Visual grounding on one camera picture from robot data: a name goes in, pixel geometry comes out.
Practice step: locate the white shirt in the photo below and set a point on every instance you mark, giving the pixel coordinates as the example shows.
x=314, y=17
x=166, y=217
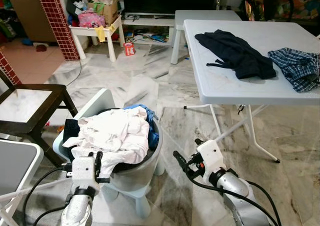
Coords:
x=112, y=136

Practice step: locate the navy garment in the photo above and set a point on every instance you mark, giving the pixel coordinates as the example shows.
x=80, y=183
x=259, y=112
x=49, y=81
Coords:
x=235, y=53

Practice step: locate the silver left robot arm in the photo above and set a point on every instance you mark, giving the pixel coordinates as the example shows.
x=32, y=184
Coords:
x=77, y=211

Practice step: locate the dark navy cloth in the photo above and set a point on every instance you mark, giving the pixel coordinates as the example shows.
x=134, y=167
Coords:
x=72, y=128

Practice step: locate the blue cloth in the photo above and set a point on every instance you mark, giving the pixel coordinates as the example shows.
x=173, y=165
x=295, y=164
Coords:
x=151, y=128

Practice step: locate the light grey folding table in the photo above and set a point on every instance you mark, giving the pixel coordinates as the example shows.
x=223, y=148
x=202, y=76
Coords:
x=225, y=86

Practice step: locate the grey folding chair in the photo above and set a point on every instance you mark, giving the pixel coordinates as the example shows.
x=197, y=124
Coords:
x=17, y=166

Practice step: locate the dark wooden chair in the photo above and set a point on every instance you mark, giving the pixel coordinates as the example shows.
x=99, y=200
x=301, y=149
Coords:
x=50, y=93

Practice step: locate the red can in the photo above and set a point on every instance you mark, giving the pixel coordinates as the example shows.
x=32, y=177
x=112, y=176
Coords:
x=129, y=48

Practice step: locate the blue plaid shirt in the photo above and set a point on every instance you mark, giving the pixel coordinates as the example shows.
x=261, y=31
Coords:
x=297, y=66

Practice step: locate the small white plastic table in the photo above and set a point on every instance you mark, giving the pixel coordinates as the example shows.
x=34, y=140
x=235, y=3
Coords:
x=205, y=16

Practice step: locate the small yellow cloth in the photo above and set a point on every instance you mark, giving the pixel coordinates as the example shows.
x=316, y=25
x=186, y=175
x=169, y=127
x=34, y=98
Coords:
x=101, y=33

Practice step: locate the white side table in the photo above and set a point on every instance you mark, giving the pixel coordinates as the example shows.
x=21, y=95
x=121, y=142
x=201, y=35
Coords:
x=95, y=32

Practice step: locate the red tiled pillar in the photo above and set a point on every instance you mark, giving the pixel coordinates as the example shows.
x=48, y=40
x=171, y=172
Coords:
x=7, y=68
x=57, y=21

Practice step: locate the white low tv stand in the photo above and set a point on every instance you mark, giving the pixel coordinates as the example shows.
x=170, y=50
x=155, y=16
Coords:
x=150, y=22

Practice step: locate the pink bag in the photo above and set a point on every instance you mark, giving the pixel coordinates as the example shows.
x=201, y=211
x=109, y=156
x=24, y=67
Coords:
x=91, y=20

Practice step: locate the brown cardboard box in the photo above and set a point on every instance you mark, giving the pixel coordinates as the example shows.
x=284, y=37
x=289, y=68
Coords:
x=110, y=11

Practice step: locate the brown wooden cabinet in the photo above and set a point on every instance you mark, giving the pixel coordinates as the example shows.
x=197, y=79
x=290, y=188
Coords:
x=27, y=11

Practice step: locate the colourful play mat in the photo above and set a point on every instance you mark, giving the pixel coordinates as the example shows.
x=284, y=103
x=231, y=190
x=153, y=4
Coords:
x=305, y=1

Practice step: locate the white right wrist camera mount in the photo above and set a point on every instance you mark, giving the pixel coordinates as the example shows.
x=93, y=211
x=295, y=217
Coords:
x=210, y=156

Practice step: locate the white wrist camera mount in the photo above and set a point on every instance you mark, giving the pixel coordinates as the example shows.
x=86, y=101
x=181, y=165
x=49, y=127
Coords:
x=83, y=170
x=210, y=156

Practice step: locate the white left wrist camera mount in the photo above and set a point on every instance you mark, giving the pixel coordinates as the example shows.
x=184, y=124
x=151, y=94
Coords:
x=83, y=170

